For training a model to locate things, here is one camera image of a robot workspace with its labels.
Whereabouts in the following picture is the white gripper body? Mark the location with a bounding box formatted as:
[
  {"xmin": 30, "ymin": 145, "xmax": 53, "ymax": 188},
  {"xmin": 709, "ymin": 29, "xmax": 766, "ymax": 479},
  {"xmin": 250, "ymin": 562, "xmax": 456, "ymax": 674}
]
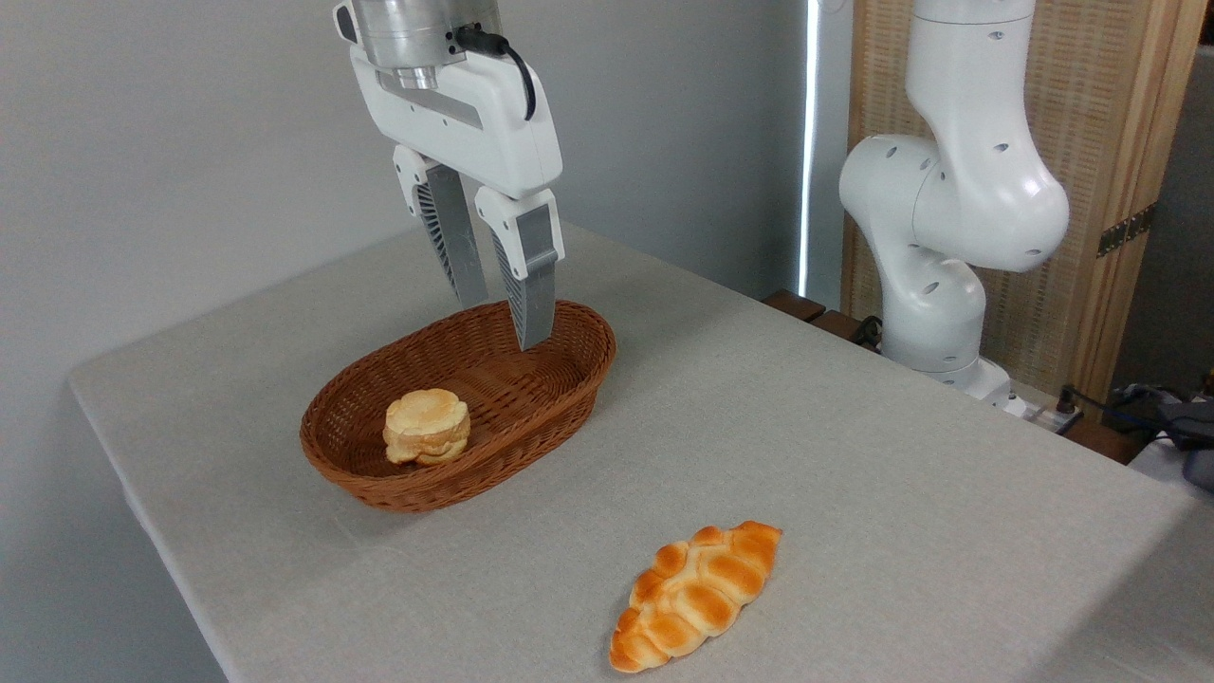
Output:
[{"xmin": 350, "ymin": 47, "xmax": 564, "ymax": 201}]

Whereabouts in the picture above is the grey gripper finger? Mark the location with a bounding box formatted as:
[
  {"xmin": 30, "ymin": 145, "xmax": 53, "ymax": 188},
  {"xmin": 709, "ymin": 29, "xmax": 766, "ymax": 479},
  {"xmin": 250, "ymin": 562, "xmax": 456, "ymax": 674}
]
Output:
[
  {"xmin": 393, "ymin": 144, "xmax": 490, "ymax": 308},
  {"xmin": 474, "ymin": 187, "xmax": 567, "ymax": 353}
]

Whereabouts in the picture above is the round pale bread bun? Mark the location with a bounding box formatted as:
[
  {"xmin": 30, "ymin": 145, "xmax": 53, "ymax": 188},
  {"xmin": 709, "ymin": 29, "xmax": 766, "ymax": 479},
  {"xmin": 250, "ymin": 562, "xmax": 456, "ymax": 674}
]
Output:
[{"xmin": 382, "ymin": 388, "xmax": 472, "ymax": 467}]

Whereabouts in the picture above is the braided golden bread loaf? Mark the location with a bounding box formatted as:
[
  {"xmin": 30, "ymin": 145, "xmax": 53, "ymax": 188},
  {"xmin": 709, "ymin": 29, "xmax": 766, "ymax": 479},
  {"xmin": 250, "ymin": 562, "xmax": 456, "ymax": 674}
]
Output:
[{"xmin": 608, "ymin": 520, "xmax": 784, "ymax": 674}]

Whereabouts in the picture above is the brown oval wicker basket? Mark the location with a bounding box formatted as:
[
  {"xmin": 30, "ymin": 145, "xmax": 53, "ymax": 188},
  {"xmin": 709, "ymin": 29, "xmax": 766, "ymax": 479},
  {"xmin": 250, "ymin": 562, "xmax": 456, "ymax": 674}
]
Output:
[{"xmin": 300, "ymin": 299, "xmax": 617, "ymax": 514}]

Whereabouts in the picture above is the grey tablecloth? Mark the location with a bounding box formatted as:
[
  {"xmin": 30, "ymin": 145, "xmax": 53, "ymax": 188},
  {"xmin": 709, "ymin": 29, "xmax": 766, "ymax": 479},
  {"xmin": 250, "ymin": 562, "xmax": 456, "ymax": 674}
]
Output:
[{"xmin": 66, "ymin": 220, "xmax": 1214, "ymax": 683}]

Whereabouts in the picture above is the white power strip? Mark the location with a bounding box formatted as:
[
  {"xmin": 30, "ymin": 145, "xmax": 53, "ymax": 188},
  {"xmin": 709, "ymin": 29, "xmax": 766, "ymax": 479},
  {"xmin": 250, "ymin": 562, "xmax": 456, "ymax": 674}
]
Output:
[{"xmin": 1005, "ymin": 394, "xmax": 1084, "ymax": 434}]

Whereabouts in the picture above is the wooden woven folding screen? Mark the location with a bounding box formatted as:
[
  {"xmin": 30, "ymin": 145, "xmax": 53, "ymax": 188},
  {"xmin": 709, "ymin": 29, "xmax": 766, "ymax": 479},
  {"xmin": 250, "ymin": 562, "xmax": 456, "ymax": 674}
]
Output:
[{"xmin": 842, "ymin": 0, "xmax": 1210, "ymax": 399}]

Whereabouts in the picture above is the dark metal screen hinge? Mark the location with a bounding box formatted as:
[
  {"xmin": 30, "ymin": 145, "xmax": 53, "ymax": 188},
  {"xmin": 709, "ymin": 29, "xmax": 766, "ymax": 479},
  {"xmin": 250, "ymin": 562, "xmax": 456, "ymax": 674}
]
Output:
[{"xmin": 1097, "ymin": 203, "xmax": 1158, "ymax": 259}]

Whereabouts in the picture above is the dark bag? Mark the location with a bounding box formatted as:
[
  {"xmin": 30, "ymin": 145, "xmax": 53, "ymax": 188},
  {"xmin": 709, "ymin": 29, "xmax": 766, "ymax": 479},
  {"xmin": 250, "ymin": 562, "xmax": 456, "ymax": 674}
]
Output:
[{"xmin": 1105, "ymin": 382, "xmax": 1214, "ymax": 452}]

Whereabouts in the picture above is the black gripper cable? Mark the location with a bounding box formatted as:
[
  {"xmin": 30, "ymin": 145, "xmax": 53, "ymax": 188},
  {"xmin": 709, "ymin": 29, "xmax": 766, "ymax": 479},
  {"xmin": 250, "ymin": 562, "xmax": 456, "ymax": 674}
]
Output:
[{"xmin": 455, "ymin": 26, "xmax": 538, "ymax": 122}]

